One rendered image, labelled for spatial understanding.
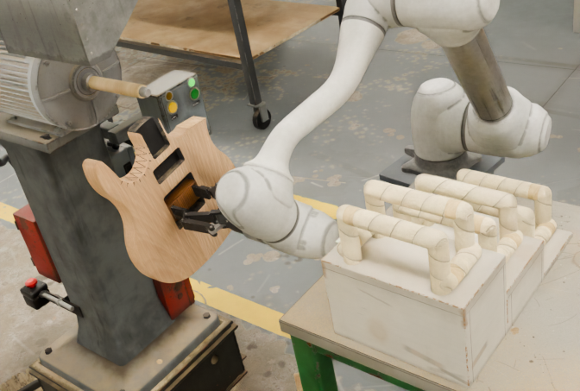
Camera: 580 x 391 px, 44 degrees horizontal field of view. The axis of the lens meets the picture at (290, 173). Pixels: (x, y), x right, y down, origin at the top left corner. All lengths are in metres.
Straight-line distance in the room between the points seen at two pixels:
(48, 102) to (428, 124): 1.03
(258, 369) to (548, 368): 1.54
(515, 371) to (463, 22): 0.70
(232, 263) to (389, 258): 1.98
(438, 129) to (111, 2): 1.01
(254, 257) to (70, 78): 1.57
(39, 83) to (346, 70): 0.73
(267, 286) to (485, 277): 1.89
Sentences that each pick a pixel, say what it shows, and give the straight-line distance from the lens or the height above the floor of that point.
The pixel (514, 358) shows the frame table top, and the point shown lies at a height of 0.93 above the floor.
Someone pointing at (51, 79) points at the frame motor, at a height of 1.29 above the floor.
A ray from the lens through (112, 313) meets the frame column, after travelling 2.30.
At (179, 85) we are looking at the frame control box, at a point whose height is 1.12.
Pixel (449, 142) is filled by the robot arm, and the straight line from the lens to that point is 2.10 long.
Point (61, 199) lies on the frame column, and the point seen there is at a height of 0.91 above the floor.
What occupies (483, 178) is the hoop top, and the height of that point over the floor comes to 1.05.
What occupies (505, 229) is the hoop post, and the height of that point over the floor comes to 1.07.
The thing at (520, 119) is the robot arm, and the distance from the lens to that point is 1.98.
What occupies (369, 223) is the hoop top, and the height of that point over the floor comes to 1.20.
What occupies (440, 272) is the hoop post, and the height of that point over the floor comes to 1.15.
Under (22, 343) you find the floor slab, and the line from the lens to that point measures 3.18.
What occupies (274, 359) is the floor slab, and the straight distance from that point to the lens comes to 2.67.
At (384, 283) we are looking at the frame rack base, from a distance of 1.18.
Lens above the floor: 1.86
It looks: 30 degrees down
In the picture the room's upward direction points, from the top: 11 degrees counter-clockwise
